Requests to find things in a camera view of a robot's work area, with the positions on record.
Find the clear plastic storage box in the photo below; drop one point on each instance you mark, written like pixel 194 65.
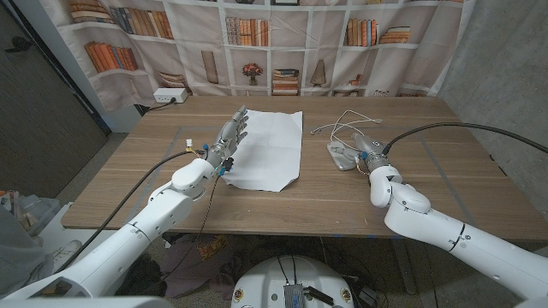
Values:
pixel 34 209

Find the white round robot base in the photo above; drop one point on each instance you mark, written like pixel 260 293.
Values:
pixel 265 282

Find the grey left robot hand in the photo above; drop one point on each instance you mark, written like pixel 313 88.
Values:
pixel 227 141

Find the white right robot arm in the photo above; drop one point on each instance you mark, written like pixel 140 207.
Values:
pixel 471 248

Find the grey metal table leg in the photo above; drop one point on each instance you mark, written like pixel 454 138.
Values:
pixel 404 265

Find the purple cloth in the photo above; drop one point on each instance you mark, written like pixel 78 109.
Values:
pixel 188 265

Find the white power strip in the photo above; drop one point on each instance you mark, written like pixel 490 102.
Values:
pixel 170 95

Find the person in grey clothes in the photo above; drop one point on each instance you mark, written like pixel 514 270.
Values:
pixel 17 256

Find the white paper sheet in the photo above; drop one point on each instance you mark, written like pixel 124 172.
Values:
pixel 274 149

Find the printed bookshelf backdrop cloth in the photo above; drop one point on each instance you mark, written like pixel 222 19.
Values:
pixel 192 38

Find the black bag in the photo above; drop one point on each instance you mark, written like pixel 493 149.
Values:
pixel 145 280

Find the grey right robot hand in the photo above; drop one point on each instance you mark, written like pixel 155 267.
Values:
pixel 371 152

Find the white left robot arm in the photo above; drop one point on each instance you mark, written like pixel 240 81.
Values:
pixel 141 231

